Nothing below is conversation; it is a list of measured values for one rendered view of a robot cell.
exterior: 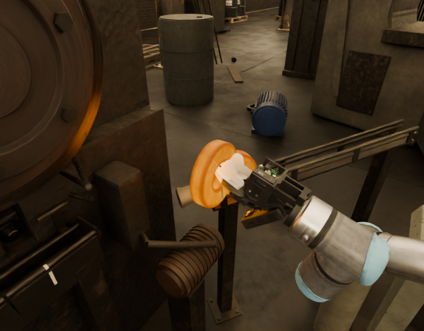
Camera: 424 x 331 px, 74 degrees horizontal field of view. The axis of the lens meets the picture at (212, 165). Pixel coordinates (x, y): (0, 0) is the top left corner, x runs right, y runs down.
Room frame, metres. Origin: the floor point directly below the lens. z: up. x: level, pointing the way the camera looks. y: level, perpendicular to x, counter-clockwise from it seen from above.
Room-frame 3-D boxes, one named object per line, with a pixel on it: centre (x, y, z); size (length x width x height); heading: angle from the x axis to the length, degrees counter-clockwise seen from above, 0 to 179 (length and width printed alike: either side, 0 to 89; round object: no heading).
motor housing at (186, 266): (0.58, 0.06, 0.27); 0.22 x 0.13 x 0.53; 146
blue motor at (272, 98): (2.48, -0.55, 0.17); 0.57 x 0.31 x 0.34; 166
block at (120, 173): (0.58, 0.24, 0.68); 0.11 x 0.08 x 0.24; 56
